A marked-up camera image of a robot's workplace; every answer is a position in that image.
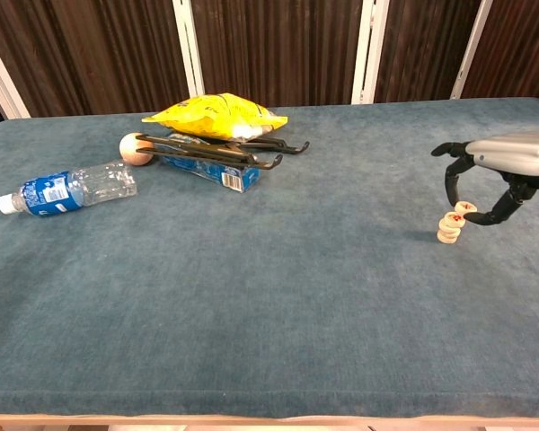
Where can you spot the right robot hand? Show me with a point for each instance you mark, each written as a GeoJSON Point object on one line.
{"type": "Point", "coordinates": [521, 159]}

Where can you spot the small wooden ring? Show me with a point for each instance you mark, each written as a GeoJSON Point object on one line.
{"type": "Point", "coordinates": [447, 242]}
{"type": "Point", "coordinates": [448, 237]}
{"type": "Point", "coordinates": [467, 207]}
{"type": "Point", "coordinates": [451, 220]}
{"type": "Point", "coordinates": [449, 231]}

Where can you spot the brown slatted partition panel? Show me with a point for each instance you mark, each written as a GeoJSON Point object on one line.
{"type": "Point", "coordinates": [94, 54]}
{"type": "Point", "coordinates": [278, 49]}
{"type": "Point", "coordinates": [422, 45]}
{"type": "Point", "coordinates": [521, 45]}

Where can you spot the blue table cloth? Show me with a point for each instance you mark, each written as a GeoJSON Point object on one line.
{"type": "Point", "coordinates": [251, 292]}

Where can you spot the blue cardboard box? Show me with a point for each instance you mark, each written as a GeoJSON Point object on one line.
{"type": "Point", "coordinates": [215, 173]}

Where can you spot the black folding stand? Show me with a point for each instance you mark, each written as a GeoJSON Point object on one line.
{"type": "Point", "coordinates": [206, 155]}

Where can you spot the yellow snack bag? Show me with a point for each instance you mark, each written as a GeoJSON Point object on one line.
{"type": "Point", "coordinates": [206, 116]}

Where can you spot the wooden ball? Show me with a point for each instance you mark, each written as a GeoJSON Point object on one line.
{"type": "Point", "coordinates": [130, 148]}

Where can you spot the clear plastic water bottle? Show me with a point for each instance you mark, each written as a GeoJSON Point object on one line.
{"type": "Point", "coordinates": [49, 195]}

